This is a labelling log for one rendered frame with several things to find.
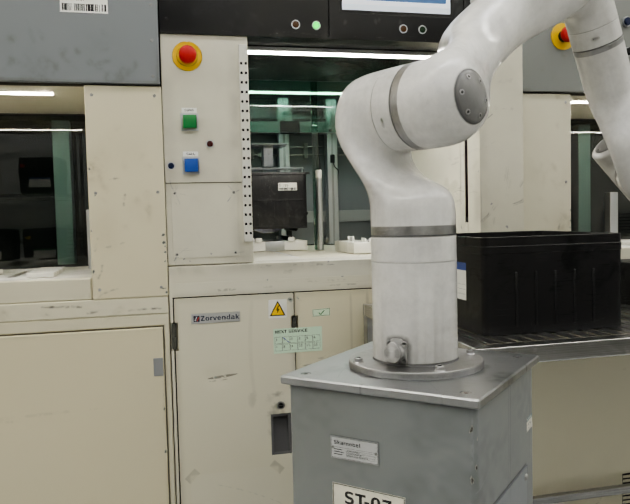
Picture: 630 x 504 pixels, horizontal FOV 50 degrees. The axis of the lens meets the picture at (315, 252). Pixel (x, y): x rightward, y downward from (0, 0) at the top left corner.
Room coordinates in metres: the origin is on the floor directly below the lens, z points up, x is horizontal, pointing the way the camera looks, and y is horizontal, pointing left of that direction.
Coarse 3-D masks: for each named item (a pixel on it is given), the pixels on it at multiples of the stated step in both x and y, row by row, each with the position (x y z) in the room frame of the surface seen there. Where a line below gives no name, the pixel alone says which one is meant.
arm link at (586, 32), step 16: (592, 0) 1.22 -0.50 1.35; (608, 0) 1.23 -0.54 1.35; (576, 16) 1.24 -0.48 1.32; (592, 16) 1.24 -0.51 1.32; (608, 16) 1.24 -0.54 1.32; (576, 32) 1.27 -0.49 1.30; (592, 32) 1.25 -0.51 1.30; (608, 32) 1.25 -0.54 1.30; (576, 48) 1.29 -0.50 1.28; (592, 48) 1.26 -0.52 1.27
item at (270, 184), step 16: (256, 144) 2.18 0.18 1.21; (272, 144) 2.20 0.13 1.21; (272, 160) 2.22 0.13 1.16; (256, 176) 2.13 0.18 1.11; (272, 176) 2.14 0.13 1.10; (288, 176) 2.15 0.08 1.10; (304, 176) 2.16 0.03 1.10; (256, 192) 2.13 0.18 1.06; (272, 192) 2.14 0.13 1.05; (288, 192) 2.15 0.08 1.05; (304, 192) 2.16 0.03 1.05; (256, 208) 2.12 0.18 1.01; (272, 208) 2.14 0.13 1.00; (288, 208) 2.15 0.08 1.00; (304, 208) 2.16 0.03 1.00; (256, 224) 2.12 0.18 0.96; (272, 224) 2.14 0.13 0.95; (288, 224) 2.15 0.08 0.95; (304, 224) 2.16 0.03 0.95
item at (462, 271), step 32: (480, 256) 1.17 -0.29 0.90; (512, 256) 1.17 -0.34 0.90; (544, 256) 1.19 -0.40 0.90; (576, 256) 1.20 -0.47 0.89; (608, 256) 1.22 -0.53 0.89; (480, 288) 1.18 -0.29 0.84; (512, 288) 1.17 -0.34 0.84; (544, 288) 1.19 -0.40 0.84; (576, 288) 1.20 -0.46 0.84; (608, 288) 1.22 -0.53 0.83; (480, 320) 1.18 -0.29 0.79; (512, 320) 1.17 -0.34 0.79; (544, 320) 1.19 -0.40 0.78; (576, 320) 1.20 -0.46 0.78; (608, 320) 1.22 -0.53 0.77
